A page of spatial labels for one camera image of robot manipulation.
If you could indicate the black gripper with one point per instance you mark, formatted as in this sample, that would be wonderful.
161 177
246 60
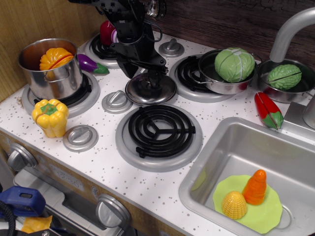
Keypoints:
141 53

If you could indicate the silver metal pot lid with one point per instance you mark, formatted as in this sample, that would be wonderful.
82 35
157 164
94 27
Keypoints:
146 91

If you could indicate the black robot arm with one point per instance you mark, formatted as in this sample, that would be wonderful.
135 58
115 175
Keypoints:
127 16

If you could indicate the grey back stove knob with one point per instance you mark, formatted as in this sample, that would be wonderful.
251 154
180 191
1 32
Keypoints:
171 49

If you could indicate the grey stove knob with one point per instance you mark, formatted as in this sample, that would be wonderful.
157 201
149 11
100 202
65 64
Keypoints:
116 102
80 138
171 49

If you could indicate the grey centre stove knob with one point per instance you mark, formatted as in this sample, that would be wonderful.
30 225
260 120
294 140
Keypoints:
116 102

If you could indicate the grey front stove knob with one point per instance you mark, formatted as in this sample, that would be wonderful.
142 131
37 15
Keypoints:
80 138

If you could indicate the back right black burner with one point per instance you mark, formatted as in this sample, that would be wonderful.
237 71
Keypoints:
185 73

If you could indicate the black burner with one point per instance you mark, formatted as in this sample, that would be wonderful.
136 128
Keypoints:
77 104
185 73
158 138
100 53

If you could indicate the back left black burner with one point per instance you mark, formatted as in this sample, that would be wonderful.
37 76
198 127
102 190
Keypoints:
100 53

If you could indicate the purple toy eggplant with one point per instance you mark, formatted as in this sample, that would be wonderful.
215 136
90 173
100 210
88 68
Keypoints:
87 64

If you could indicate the dark red toy vegetable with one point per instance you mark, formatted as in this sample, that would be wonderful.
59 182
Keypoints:
105 31

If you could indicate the shallow silver metal pan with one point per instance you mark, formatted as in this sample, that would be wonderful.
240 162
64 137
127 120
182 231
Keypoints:
214 82

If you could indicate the front left black burner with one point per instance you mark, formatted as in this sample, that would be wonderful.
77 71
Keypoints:
77 104

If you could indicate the front right black burner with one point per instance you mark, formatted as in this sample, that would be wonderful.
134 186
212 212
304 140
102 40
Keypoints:
158 138

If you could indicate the tall silver metal pot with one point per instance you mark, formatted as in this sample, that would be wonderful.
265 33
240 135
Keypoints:
58 83

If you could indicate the orange toy pumpkin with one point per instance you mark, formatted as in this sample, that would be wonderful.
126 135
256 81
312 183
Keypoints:
54 58

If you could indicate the green toy cabbage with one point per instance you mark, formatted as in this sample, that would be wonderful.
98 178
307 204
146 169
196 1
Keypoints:
234 64

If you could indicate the yellow toy bell pepper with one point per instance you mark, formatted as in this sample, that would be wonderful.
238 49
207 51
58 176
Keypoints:
51 116

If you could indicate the silver sink basin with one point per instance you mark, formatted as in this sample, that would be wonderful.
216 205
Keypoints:
235 151

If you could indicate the red toy chili pepper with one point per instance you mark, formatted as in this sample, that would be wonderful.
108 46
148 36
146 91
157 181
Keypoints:
268 111

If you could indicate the grey right oven knob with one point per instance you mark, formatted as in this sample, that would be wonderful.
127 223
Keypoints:
111 213

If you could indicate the grey oven knob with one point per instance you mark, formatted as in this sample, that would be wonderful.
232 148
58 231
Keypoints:
111 213
20 158

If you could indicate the green toy bitter gourd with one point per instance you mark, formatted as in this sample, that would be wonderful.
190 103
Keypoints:
284 77

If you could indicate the grey left oven knob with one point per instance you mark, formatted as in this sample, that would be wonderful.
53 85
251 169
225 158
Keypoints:
20 158

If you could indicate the yellow toy corn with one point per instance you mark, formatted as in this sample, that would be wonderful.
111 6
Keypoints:
234 205

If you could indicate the orange toy carrot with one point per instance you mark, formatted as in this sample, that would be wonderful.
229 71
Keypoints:
255 189

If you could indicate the silver metal bowl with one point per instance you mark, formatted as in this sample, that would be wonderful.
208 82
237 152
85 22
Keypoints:
295 94

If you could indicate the silver faucet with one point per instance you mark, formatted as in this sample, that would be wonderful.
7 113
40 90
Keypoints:
288 30

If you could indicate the light green plate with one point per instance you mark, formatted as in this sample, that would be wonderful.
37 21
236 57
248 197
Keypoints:
260 218

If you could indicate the yellow cloth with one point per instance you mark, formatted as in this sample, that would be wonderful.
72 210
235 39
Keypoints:
36 224

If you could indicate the grey oven door handle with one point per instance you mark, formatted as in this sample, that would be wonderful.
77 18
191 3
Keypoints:
74 212

